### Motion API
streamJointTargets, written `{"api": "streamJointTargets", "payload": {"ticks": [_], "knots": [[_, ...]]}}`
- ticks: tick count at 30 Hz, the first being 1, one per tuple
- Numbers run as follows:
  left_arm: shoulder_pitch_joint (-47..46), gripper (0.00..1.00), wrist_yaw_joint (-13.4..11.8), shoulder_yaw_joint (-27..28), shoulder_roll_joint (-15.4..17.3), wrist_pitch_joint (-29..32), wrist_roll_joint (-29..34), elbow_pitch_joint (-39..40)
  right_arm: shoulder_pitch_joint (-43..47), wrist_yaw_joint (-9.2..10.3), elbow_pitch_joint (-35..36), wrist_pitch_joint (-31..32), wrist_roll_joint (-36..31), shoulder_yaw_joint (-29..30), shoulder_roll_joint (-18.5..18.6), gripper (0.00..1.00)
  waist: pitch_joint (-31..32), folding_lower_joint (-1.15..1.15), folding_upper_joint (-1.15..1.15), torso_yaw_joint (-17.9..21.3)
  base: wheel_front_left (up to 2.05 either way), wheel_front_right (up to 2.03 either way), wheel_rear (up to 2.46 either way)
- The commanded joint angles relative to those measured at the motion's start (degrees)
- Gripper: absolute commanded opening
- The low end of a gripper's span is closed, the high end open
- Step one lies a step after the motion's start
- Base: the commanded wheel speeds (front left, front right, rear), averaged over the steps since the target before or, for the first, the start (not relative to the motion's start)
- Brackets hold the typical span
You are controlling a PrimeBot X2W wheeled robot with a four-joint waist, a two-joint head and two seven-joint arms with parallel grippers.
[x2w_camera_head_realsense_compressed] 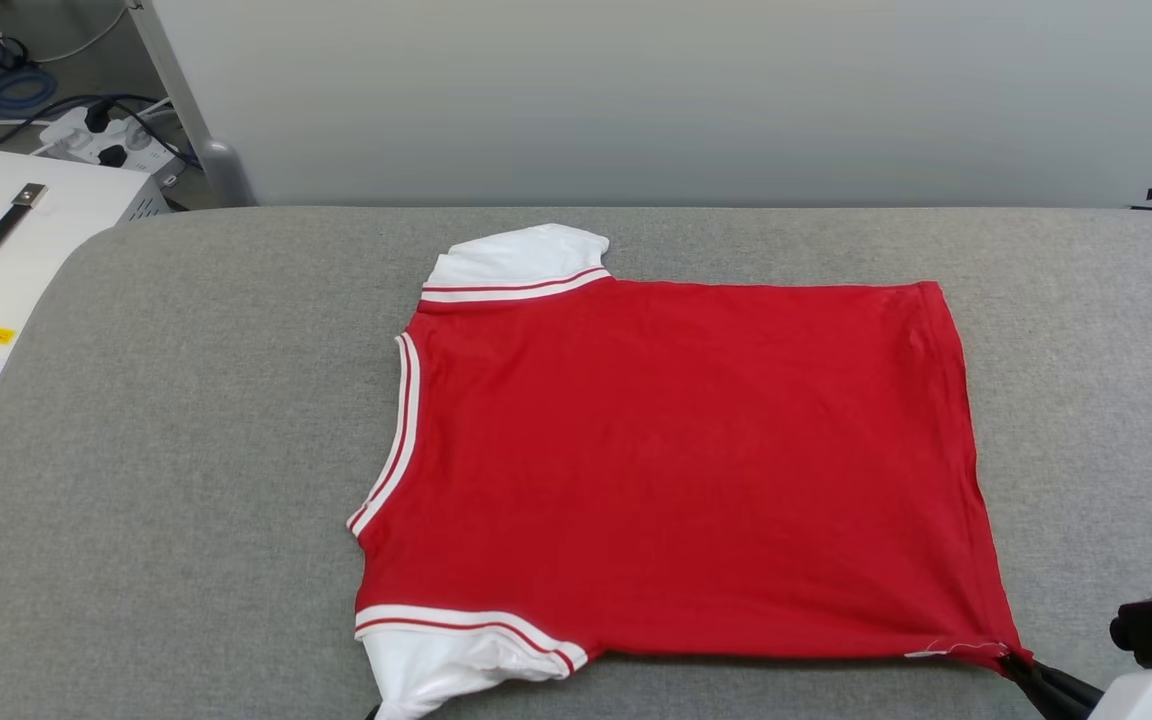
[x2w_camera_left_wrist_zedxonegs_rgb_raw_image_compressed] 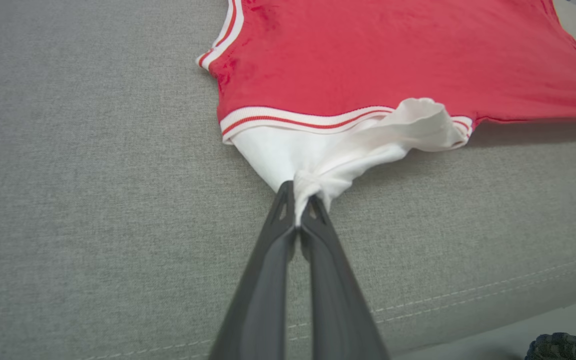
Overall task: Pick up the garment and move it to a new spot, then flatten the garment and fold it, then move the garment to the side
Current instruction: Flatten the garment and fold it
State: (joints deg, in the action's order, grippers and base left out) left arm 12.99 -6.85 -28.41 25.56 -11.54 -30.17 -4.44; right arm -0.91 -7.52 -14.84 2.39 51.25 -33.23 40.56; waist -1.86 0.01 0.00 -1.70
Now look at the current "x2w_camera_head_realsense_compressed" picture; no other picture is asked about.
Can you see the red and white shirt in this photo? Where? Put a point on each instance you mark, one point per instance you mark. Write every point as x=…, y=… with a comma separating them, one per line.
x=676, y=460

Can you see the white partition panel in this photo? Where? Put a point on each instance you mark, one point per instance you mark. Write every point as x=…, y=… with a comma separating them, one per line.
x=636, y=100

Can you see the grey partition foot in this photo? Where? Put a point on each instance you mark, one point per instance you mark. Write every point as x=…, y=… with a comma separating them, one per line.
x=228, y=180

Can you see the white power strip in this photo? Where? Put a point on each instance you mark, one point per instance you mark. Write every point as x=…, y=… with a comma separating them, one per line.
x=111, y=140

